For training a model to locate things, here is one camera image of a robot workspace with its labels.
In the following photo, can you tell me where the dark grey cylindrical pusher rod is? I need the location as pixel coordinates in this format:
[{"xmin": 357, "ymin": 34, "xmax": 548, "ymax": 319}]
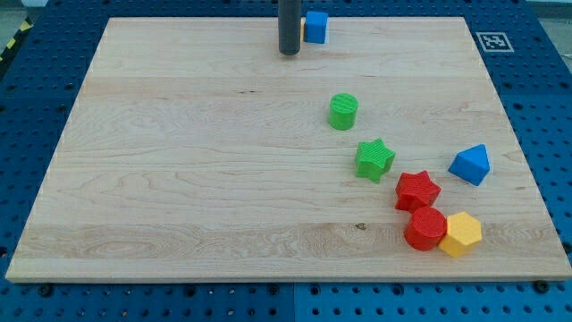
[{"xmin": 278, "ymin": 0, "xmax": 301, "ymax": 56}]

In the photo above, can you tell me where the yellow block behind rod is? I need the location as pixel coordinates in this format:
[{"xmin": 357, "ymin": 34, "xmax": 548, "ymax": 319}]
[{"xmin": 300, "ymin": 17, "xmax": 306, "ymax": 42}]

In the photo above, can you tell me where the blue cube block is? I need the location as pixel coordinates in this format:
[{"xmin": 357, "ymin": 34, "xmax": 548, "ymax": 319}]
[{"xmin": 303, "ymin": 11, "xmax": 329, "ymax": 44}]

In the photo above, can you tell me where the green cylinder block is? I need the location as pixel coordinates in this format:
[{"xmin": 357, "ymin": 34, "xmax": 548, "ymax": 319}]
[{"xmin": 328, "ymin": 93, "xmax": 358, "ymax": 131}]

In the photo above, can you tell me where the light wooden board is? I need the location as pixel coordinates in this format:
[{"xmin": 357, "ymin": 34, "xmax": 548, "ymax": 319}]
[{"xmin": 6, "ymin": 17, "xmax": 571, "ymax": 284}]

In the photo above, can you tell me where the green star block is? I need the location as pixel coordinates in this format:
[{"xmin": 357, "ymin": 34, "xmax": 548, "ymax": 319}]
[{"xmin": 355, "ymin": 138, "xmax": 396, "ymax": 183}]

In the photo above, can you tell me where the white fiducial marker tag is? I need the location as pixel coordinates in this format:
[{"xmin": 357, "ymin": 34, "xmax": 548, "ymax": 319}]
[{"xmin": 476, "ymin": 31, "xmax": 514, "ymax": 53}]

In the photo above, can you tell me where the red star block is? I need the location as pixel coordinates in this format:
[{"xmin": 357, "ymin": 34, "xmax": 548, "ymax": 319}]
[{"xmin": 394, "ymin": 171, "xmax": 442, "ymax": 213}]

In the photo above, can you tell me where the blue triangular prism block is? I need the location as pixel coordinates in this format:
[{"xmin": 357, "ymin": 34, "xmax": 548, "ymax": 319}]
[{"xmin": 448, "ymin": 144, "xmax": 491, "ymax": 186}]

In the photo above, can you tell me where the red cylinder block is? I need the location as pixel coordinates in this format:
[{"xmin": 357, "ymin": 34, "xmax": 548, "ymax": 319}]
[{"xmin": 404, "ymin": 207, "xmax": 447, "ymax": 251}]

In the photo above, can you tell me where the yellow hexagon block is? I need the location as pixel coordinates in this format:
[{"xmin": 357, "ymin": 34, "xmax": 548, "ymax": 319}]
[{"xmin": 438, "ymin": 212, "xmax": 483, "ymax": 258}]

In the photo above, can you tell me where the black screw bottom left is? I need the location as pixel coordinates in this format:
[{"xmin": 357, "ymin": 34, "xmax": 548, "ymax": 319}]
[{"xmin": 38, "ymin": 284, "xmax": 54, "ymax": 298}]

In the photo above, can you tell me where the black screw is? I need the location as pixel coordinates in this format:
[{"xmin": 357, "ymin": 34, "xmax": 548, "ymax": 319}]
[
  {"xmin": 533, "ymin": 280, "xmax": 551, "ymax": 294},
  {"xmin": 38, "ymin": 284, "xmax": 54, "ymax": 298}
]

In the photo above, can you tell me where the black screw bottom right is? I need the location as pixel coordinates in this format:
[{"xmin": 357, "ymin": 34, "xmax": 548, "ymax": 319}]
[{"xmin": 533, "ymin": 280, "xmax": 551, "ymax": 294}]

